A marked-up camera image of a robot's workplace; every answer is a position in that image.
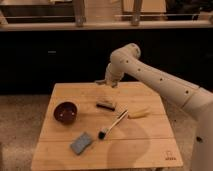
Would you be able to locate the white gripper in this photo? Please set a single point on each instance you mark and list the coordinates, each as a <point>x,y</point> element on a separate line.
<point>112,76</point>

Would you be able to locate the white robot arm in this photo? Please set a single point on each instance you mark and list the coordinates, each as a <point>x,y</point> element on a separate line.
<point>191,98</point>

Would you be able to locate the purple bowl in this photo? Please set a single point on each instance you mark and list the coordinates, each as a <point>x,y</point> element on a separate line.
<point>65,113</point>

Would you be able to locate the yellow banana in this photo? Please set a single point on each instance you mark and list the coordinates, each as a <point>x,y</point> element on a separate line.
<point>139,114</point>

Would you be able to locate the wooden table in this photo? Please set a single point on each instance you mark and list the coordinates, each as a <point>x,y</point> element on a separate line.
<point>95,127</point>

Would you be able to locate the metal railing post right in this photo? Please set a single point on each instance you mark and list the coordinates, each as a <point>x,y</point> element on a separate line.
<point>137,5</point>

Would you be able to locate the metal railing post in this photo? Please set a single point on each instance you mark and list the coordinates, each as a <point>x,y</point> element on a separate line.
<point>137,5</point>
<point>79,12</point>

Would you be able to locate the metal railing post left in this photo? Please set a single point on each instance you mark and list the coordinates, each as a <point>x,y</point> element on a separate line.
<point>79,12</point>

